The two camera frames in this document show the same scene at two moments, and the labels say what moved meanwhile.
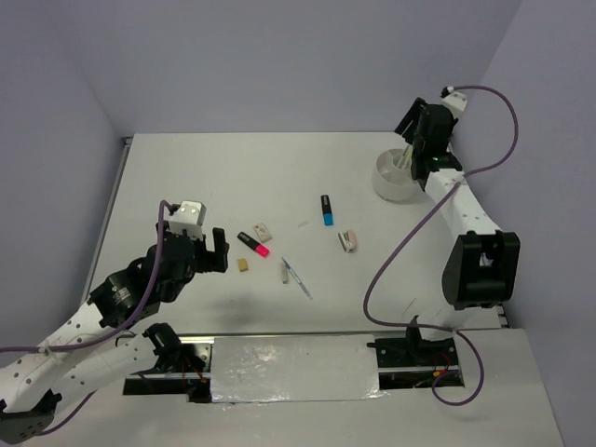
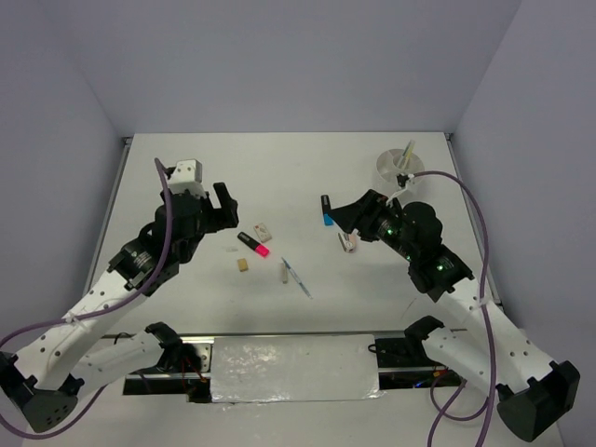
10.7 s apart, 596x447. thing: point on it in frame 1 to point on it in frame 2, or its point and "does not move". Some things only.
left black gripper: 216,260 to 223,217
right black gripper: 413,114 to 363,212
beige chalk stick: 284,273 does not move
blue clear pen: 295,276 does not move
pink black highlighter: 253,244 does not move
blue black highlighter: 329,219 does not move
